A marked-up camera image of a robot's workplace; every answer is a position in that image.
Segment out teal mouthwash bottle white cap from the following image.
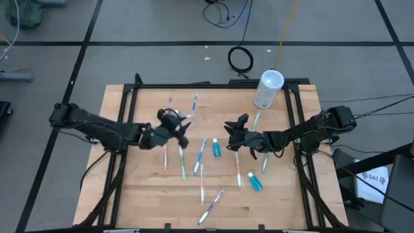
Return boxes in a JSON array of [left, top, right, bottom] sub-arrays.
[[212, 138, 223, 158], [247, 171, 264, 192]]

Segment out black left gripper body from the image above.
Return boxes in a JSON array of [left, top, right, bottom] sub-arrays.
[[139, 120, 180, 150]]

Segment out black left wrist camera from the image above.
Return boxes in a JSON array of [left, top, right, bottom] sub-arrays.
[[157, 108, 182, 126]]

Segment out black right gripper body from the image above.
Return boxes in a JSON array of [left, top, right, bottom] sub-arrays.
[[227, 128, 272, 153]]

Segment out green fabric bag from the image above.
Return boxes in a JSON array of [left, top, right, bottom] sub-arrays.
[[5, 0, 45, 30]]

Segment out white wipes canister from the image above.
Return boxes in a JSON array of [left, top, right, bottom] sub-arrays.
[[252, 69, 285, 110]]

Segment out purple white wrapped toothbrush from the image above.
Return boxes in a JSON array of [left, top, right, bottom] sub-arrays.
[[197, 189, 225, 226]]

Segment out orange white toothbrush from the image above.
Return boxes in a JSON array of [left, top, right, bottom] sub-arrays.
[[234, 151, 243, 190], [199, 163, 206, 206]]

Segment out white labelled box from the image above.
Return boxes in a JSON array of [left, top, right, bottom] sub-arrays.
[[354, 158, 391, 205]]

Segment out black coiled cable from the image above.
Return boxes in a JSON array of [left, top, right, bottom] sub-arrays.
[[227, 0, 255, 80]]

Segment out gray metal base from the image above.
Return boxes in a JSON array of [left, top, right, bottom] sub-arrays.
[[0, 71, 33, 83]]

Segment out black cart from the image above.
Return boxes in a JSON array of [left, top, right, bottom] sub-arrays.
[[332, 142, 414, 233]]

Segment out clear acrylic organizer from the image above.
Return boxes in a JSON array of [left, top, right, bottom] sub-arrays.
[[166, 93, 199, 129]]

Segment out black cable loop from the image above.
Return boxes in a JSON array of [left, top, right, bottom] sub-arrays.
[[202, 0, 249, 28]]

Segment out yellow cable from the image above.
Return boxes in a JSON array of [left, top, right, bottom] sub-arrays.
[[274, 0, 300, 71]]

